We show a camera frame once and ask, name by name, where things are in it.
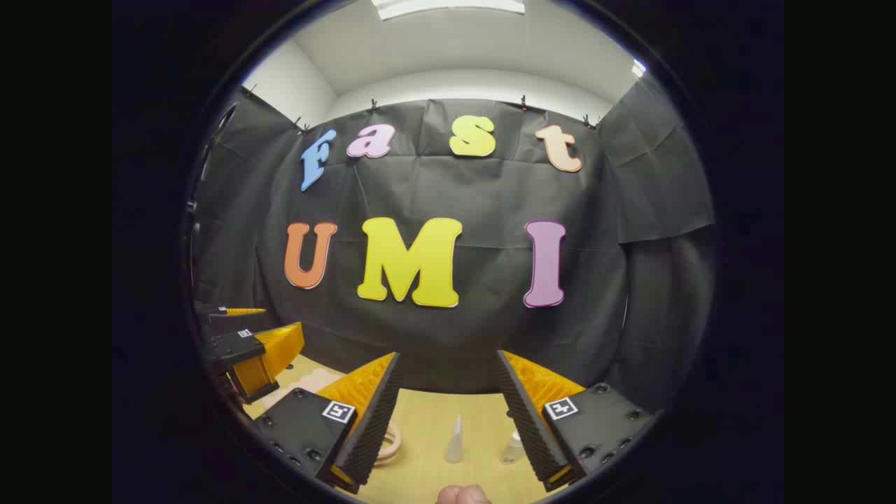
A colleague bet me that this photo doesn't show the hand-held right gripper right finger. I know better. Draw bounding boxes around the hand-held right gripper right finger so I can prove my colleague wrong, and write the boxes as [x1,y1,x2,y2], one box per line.
[496,350,659,492]

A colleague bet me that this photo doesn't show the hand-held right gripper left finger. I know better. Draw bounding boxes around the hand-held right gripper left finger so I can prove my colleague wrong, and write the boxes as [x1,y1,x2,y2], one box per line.
[252,351,404,495]

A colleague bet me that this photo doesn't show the black backdrop cloth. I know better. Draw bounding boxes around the black backdrop cloth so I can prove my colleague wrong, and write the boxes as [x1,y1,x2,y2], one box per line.
[190,70,716,414]

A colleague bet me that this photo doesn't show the ceiling light panel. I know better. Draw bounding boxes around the ceiling light panel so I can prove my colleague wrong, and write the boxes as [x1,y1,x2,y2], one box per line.
[371,0,526,20]

